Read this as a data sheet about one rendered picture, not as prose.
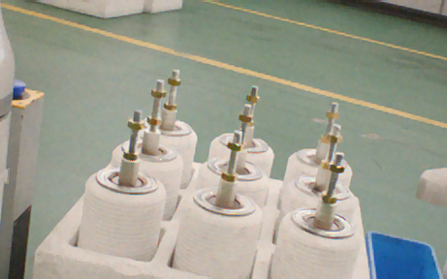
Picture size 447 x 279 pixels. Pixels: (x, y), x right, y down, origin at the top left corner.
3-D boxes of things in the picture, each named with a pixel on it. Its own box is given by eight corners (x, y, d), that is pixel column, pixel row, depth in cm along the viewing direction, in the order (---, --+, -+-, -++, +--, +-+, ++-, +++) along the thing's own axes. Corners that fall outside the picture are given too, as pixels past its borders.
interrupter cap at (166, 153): (155, 141, 103) (155, 137, 102) (187, 161, 97) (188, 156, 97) (110, 145, 97) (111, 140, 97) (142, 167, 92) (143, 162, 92)
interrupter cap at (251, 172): (273, 178, 97) (274, 173, 97) (236, 187, 92) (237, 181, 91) (233, 158, 102) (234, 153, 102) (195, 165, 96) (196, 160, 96)
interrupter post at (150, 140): (150, 149, 99) (154, 127, 98) (161, 156, 97) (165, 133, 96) (136, 151, 97) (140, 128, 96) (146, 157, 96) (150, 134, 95)
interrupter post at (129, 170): (121, 178, 88) (125, 152, 87) (140, 183, 87) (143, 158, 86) (113, 184, 85) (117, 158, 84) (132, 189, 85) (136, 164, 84)
